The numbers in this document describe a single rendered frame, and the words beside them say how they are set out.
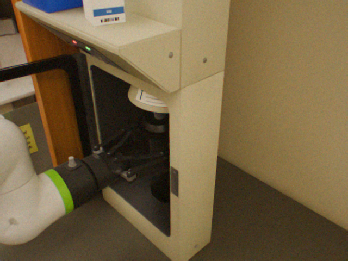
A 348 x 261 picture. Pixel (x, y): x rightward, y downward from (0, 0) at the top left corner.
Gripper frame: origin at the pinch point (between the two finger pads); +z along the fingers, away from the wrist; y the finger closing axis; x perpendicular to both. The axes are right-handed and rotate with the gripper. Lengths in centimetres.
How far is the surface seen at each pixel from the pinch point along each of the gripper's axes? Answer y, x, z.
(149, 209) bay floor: -2.0, 17.9, -6.2
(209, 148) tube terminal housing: -15.3, -5.4, -0.5
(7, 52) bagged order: 115, 12, 7
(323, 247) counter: -35.6, 25.6, 21.8
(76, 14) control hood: 1.5, -31.4, -16.3
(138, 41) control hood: -15.0, -31.3, -16.6
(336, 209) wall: -32, 24, 35
